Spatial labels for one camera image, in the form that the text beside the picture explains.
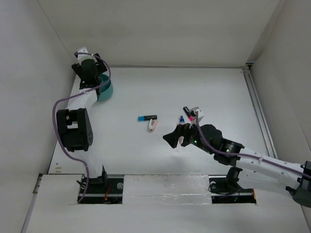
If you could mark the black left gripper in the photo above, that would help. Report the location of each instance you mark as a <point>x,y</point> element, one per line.
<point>100,68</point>

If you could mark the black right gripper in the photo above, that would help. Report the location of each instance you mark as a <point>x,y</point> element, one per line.
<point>181,130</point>

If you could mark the orange pen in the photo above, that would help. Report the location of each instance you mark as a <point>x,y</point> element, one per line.
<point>181,139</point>

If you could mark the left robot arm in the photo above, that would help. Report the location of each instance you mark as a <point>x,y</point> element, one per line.
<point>72,125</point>

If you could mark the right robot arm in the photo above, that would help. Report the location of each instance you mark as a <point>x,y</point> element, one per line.
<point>248,170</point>

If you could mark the pink cap black highlighter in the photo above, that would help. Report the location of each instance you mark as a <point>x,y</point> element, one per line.
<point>188,113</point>

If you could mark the teal round desk organizer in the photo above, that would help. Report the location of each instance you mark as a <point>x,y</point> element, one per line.
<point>106,90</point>

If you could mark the blue cap black highlighter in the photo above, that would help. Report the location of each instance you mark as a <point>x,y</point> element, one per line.
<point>147,118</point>

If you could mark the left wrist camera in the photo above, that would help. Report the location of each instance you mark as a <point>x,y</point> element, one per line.
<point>82,50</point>

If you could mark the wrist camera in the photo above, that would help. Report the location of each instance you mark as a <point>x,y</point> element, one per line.
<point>82,50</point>
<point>196,112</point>

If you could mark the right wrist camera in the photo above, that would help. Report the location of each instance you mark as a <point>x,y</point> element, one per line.
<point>196,112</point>

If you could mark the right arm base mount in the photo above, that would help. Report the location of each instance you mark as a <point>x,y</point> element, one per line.
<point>225,189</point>

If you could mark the aluminium rail right side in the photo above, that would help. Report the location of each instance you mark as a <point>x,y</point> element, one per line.
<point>279,126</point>

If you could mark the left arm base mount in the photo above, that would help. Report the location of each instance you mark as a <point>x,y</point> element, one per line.
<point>111,194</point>

